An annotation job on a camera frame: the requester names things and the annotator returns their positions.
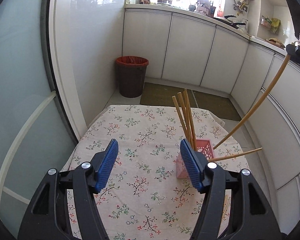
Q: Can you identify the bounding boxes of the white kitchen base cabinets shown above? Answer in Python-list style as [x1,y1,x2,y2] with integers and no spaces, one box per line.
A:
[122,4,300,233]

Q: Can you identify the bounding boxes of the pink perforated utensil holder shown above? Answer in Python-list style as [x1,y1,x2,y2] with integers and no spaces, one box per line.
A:
[175,138,216,180]

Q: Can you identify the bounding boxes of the yellow green snack bag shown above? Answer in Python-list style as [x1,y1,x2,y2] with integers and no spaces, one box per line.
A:
[270,18,281,34]

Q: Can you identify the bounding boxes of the floral tablecloth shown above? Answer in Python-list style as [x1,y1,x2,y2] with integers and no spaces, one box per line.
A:
[62,104,251,240]

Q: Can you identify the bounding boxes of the right brown floor mat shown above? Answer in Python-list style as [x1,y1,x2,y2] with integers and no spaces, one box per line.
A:
[191,90,241,121]

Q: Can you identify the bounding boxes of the brown floor mat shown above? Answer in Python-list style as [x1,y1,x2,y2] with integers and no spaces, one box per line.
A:
[140,82,184,107]
[191,90,241,121]

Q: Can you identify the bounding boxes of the leaning wooden chopstick in holder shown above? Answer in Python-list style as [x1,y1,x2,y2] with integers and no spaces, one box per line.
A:
[207,147,263,162]

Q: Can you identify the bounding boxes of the black frying pan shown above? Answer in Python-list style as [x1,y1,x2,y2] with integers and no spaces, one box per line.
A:
[214,15,246,29]

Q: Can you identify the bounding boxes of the left brown floor mat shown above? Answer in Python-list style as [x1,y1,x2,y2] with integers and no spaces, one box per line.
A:
[140,82,184,107]

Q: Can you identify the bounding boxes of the frosted glass sliding door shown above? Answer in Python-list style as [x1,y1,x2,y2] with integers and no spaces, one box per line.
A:
[0,0,76,236]

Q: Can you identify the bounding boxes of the brown bin with red liner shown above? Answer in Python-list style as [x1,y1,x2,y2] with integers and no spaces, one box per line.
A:
[115,56,149,98]

